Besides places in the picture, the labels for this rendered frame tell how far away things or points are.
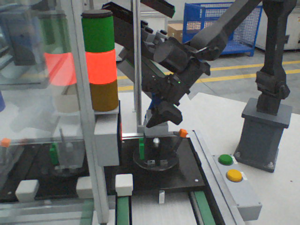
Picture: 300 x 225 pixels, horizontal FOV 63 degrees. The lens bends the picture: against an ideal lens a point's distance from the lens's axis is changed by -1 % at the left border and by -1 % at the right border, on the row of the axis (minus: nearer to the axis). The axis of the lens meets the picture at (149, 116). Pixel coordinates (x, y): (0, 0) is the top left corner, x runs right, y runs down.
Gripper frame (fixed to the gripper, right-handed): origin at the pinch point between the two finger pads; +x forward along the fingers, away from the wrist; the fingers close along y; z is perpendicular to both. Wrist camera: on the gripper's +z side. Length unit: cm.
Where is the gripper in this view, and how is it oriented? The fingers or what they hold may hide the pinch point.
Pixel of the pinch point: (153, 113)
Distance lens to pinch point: 67.7
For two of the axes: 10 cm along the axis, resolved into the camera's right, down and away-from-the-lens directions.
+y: 0.9, 4.9, -8.6
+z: -7.9, -4.9, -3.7
